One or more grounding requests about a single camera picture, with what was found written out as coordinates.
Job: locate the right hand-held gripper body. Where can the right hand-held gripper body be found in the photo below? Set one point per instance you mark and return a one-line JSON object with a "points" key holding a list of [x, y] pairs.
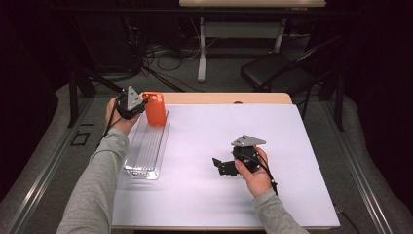
{"points": [[246, 154]]}

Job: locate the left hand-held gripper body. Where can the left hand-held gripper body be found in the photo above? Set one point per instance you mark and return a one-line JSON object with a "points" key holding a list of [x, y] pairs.
{"points": [[131, 100]]}

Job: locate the orange phone case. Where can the orange phone case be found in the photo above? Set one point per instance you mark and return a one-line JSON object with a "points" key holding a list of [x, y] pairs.
{"points": [[156, 112]]}

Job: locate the clear plastic bin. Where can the clear plastic bin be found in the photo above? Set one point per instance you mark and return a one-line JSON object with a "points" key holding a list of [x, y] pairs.
{"points": [[146, 152]]}

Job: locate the person's left hand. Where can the person's left hand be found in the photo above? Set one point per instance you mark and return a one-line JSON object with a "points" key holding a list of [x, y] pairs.
{"points": [[121, 125]]}

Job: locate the person's right hand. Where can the person's right hand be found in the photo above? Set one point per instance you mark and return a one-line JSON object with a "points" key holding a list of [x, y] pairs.
{"points": [[258, 182]]}

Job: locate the black metal stand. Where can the black metal stand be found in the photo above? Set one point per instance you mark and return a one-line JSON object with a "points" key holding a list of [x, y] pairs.
{"points": [[73, 97], [340, 104]]}

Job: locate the black metal crossbar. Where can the black metal crossbar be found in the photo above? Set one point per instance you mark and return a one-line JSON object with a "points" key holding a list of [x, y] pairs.
{"points": [[130, 11]]}

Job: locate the black folding chair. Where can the black folding chair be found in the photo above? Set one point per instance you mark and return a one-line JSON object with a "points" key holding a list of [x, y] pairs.
{"points": [[269, 68]]}

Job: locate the desk with white metal legs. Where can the desk with white metal legs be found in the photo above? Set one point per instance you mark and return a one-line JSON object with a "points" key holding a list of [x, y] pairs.
{"points": [[253, 3]]}

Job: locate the metal floor rail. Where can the metal floor rail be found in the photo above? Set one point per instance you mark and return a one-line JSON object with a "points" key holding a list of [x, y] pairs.
{"points": [[360, 182], [42, 175]]}

